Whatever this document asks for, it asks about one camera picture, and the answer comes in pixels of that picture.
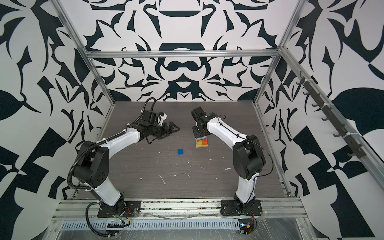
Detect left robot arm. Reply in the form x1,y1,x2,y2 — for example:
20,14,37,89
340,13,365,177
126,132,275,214
67,122,180,214

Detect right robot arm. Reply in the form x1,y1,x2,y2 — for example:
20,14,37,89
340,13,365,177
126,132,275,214
191,107,266,216

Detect right circuit board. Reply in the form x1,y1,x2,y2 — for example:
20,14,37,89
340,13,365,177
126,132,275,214
239,218,258,235

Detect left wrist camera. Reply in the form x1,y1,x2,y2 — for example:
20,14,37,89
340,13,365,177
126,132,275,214
140,111,167,127

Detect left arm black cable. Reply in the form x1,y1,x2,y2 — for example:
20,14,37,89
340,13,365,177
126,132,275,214
66,97,157,238

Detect aluminium frame crossbar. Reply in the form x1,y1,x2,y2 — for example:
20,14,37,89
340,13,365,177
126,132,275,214
85,50,278,59

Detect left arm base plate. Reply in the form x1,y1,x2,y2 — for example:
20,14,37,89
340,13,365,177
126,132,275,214
97,201,142,218

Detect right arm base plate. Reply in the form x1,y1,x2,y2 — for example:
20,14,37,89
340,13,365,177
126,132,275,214
220,198,263,217

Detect white slotted cable duct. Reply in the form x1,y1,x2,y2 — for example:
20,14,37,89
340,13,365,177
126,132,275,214
59,218,241,231

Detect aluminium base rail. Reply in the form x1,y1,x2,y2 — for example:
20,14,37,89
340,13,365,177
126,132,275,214
53,198,307,220

